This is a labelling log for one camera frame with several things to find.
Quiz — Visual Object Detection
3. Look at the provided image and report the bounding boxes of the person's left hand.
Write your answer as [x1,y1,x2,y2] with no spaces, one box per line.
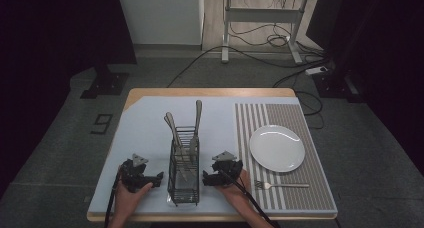
[113,181,154,220]

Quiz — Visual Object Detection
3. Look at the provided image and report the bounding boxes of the dark curtain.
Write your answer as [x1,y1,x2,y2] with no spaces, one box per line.
[0,0,138,192]
[305,0,424,177]

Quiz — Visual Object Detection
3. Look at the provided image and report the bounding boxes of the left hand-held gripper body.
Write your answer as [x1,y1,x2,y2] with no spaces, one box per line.
[119,153,150,194]

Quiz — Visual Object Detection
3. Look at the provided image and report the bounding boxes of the person's right hand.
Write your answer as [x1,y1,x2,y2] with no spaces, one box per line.
[214,168,252,203]

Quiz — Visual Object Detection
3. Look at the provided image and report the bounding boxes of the black cable bundle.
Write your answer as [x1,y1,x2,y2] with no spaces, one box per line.
[229,20,303,50]

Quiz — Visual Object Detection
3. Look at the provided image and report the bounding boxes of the wooden table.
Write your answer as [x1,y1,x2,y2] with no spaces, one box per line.
[86,86,339,223]

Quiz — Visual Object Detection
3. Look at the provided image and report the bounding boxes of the looped black floor cable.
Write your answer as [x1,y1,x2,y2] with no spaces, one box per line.
[272,75,325,130]

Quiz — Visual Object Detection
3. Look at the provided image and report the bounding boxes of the long black floor cable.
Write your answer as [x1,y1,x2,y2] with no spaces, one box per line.
[166,45,331,89]

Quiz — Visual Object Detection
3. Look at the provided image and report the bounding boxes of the white round plate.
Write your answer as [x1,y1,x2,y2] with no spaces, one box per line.
[248,124,307,174]

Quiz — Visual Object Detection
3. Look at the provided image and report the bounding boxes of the white metal frame desk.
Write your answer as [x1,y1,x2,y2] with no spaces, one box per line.
[214,0,346,65]

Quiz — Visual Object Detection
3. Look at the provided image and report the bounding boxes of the light blue table mat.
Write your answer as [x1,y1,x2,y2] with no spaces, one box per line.
[88,95,338,218]

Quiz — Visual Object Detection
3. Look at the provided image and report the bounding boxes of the white power strip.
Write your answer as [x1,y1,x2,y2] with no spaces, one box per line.
[304,65,330,77]

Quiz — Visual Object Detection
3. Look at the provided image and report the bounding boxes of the grey striped placemat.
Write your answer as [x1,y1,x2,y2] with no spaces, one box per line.
[233,102,337,212]

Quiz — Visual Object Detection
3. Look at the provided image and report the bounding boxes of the black wire cutlery rack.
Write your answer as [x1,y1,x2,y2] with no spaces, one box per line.
[166,125,201,208]

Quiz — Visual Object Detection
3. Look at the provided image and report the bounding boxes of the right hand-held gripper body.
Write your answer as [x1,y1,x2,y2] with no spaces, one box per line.
[211,150,244,186]

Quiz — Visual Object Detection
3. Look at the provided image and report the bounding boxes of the white cabinet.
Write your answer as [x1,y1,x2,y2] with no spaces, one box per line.
[115,0,205,46]

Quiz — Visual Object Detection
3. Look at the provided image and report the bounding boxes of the silver fork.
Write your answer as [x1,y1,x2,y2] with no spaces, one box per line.
[254,180,311,191]

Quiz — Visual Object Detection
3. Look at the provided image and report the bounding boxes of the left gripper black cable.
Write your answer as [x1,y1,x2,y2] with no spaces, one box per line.
[103,169,123,228]

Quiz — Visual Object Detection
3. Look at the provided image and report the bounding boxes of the long silver table knife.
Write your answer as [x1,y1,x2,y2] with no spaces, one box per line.
[188,99,204,156]

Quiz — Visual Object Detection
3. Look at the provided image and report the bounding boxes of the black stand base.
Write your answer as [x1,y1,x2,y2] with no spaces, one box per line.
[312,70,365,104]
[79,65,131,100]

